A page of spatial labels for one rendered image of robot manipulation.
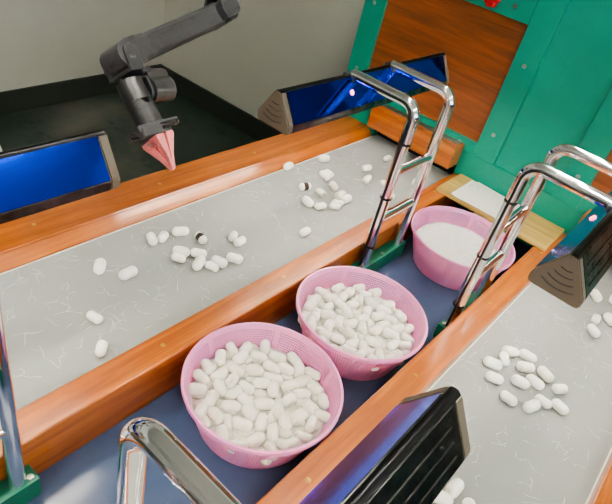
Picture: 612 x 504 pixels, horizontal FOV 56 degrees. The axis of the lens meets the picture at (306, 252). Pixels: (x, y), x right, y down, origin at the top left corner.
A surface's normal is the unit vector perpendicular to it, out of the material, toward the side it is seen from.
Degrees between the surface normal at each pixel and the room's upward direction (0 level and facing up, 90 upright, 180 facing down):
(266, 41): 90
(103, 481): 0
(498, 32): 90
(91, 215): 0
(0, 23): 90
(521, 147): 90
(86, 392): 0
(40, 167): 58
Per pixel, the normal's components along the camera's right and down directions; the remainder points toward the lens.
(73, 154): 0.74, 0.03
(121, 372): 0.21, -0.78
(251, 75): -0.61, 0.37
